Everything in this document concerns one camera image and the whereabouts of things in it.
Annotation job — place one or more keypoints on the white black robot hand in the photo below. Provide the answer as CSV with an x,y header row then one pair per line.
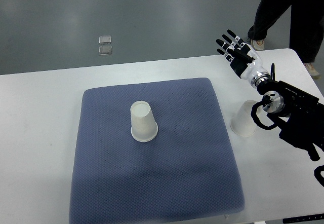
x,y
245,61

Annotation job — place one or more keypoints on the white paper cup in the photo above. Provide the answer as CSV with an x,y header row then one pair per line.
x,y
143,125
242,123

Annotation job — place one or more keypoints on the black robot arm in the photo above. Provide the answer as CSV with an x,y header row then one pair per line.
x,y
298,114

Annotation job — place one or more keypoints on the person in black trousers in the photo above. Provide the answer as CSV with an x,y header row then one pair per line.
x,y
306,28

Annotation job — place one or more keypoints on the white paper cup on mat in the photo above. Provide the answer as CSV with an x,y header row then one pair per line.
x,y
143,125

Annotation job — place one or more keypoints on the upper metal floor plate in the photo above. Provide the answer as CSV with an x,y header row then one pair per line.
x,y
105,39

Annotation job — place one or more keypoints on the blue quilted mat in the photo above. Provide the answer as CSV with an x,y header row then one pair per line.
x,y
187,171

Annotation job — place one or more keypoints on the black table control panel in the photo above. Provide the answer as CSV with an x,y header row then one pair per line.
x,y
297,219

